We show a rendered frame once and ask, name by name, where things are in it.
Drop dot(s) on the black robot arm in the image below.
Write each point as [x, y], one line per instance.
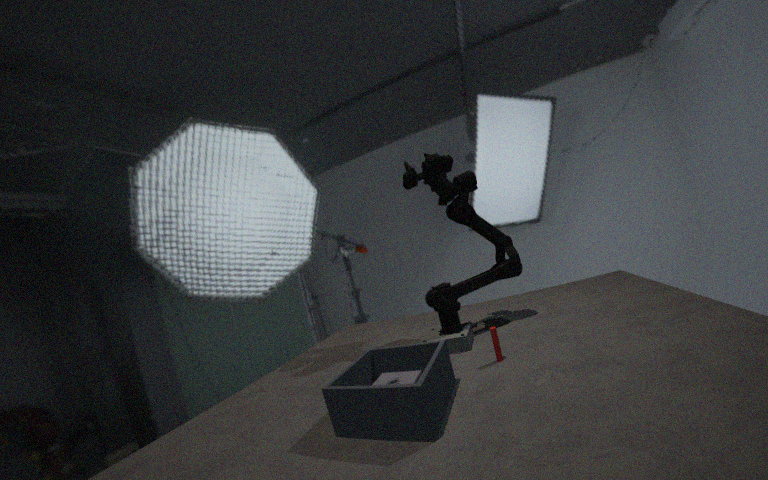
[443, 297]

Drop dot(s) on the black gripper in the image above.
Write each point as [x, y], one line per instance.
[411, 178]

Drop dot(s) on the dark red peg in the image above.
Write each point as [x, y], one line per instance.
[496, 344]

